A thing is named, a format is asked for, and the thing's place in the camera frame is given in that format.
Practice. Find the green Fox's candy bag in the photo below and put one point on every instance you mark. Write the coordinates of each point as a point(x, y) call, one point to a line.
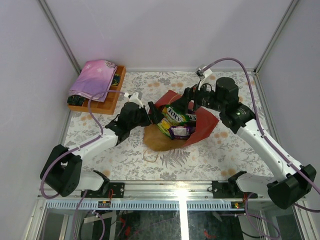
point(173, 118)

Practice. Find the dark patterned cloth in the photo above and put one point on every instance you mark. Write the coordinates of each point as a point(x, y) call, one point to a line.
point(76, 100)

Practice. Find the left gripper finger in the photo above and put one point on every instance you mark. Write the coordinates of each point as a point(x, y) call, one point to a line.
point(155, 117)
point(152, 108)

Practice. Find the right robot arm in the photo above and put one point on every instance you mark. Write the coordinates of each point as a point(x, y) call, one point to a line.
point(291, 180)

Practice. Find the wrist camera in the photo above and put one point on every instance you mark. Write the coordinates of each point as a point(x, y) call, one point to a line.
point(134, 98)
point(203, 73)

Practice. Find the folded purple cloth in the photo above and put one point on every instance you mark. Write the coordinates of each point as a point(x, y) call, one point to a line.
point(94, 80)

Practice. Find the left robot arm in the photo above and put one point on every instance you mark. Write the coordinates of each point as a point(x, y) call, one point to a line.
point(63, 168)

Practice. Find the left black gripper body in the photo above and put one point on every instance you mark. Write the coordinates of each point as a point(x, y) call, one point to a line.
point(148, 116)

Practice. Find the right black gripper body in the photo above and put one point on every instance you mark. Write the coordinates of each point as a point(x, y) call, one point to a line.
point(202, 98)

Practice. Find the aluminium frame rail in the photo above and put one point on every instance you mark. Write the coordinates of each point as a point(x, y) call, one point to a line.
point(152, 195)

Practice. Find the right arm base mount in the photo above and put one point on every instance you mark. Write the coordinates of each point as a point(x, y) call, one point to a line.
point(226, 190)

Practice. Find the wooden organizer tray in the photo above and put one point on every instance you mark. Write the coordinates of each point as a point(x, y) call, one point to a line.
point(108, 106)

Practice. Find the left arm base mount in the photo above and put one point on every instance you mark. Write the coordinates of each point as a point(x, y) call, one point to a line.
point(111, 190)

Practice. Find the purple Fox's candy bag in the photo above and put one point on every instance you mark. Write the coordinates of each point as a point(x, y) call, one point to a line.
point(181, 132)

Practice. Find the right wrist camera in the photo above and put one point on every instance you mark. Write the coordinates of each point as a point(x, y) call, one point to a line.
point(203, 73)

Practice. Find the red paper bag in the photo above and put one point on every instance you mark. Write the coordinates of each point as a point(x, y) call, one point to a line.
point(158, 142)

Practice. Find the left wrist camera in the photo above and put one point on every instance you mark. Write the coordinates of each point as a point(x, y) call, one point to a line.
point(134, 98)

